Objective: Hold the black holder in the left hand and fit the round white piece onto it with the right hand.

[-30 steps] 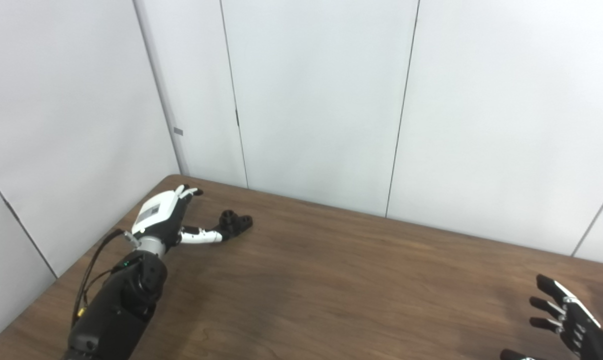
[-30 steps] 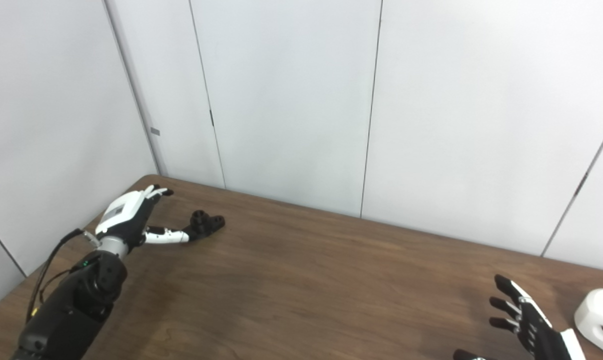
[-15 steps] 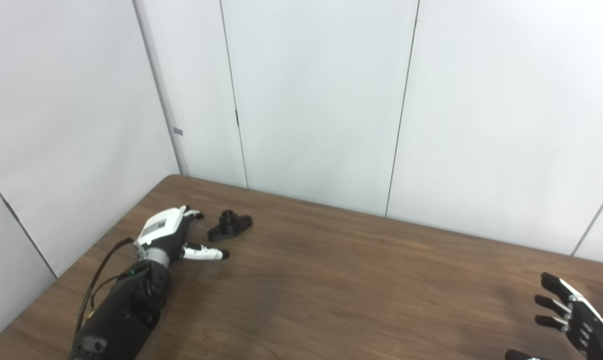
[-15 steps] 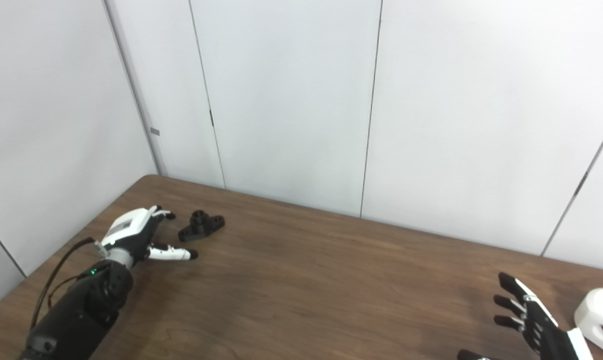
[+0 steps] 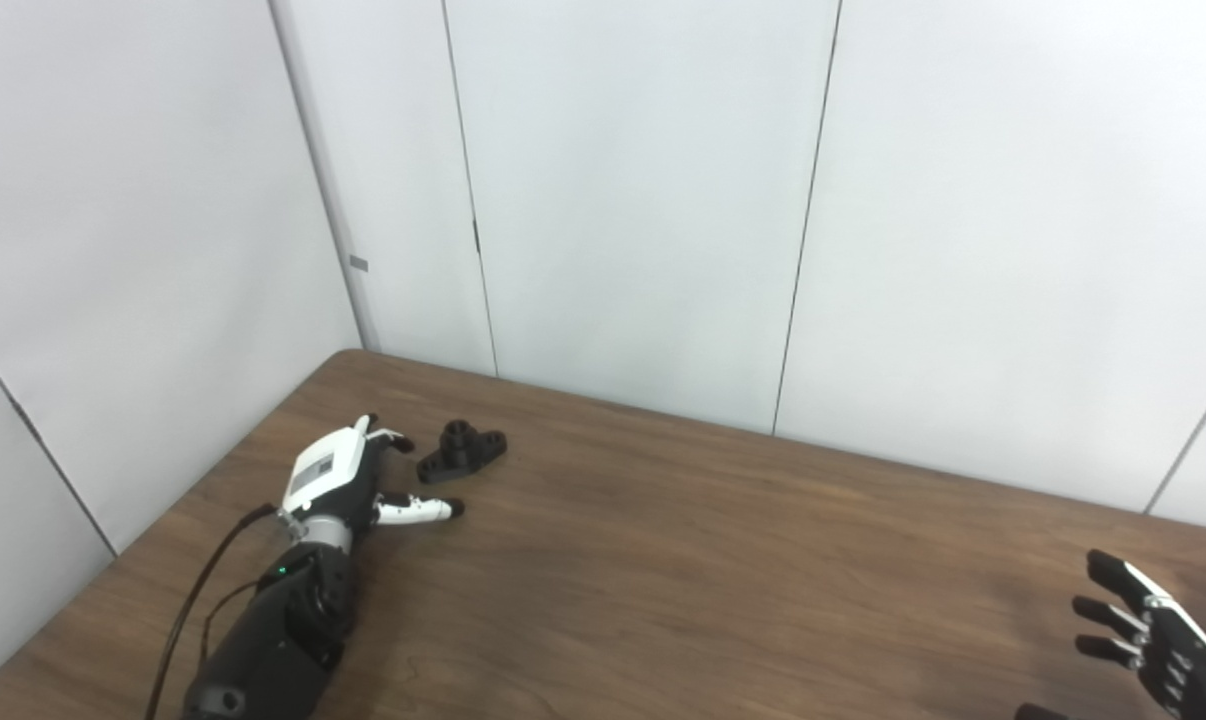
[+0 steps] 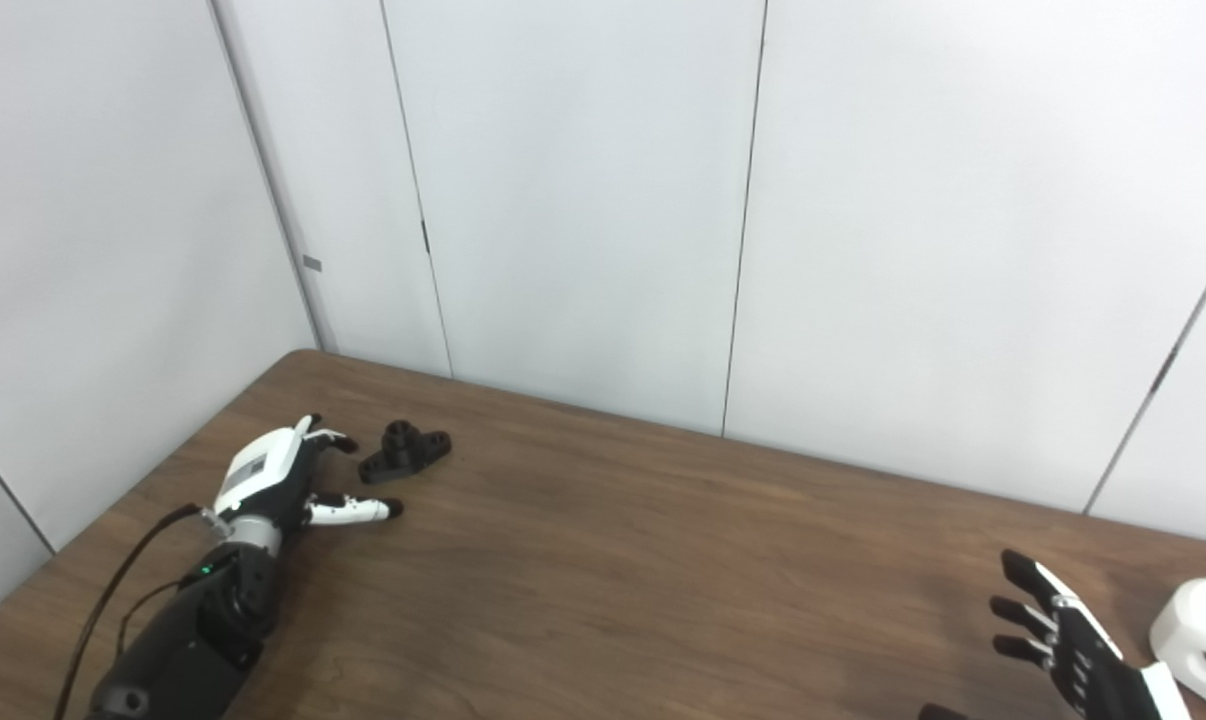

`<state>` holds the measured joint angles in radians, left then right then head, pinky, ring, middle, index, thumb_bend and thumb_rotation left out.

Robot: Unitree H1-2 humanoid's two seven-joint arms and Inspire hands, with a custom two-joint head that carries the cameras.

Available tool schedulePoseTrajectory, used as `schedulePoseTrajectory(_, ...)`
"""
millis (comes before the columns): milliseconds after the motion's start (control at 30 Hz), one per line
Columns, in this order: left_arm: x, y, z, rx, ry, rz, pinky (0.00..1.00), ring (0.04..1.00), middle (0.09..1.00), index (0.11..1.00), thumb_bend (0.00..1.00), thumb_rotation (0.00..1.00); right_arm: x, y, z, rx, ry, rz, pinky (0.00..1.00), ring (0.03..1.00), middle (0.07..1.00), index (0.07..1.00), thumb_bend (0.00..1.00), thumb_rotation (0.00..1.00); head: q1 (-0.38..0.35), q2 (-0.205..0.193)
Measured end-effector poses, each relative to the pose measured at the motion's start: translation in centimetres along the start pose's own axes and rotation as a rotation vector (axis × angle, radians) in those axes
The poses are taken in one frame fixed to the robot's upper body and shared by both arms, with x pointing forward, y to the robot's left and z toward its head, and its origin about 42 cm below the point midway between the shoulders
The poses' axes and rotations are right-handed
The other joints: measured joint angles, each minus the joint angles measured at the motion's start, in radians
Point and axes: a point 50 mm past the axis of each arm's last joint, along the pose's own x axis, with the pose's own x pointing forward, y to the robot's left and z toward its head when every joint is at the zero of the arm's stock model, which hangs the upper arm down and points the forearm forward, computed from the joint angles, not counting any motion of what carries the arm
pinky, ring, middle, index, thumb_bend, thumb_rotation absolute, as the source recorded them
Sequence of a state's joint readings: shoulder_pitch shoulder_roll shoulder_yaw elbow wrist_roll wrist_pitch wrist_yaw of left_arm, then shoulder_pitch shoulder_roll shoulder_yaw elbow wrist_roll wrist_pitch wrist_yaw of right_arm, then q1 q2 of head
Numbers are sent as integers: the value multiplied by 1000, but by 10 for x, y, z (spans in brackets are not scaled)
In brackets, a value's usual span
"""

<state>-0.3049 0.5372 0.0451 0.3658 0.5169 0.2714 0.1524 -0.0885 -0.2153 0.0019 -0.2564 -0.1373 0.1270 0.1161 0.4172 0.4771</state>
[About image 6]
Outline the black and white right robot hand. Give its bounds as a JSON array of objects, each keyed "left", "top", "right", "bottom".
[{"left": 918, "top": 549, "right": 1194, "bottom": 720}]

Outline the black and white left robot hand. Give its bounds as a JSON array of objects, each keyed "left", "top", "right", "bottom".
[{"left": 211, "top": 414, "right": 404, "bottom": 531}]

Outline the round white plastic piece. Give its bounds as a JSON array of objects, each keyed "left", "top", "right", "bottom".
[{"left": 1149, "top": 578, "right": 1206, "bottom": 701}]

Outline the black flanged holder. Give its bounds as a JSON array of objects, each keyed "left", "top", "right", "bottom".
[{"left": 358, "top": 421, "right": 453, "bottom": 486}]

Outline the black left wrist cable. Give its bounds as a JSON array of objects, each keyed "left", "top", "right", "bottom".
[{"left": 53, "top": 505, "right": 229, "bottom": 720}]

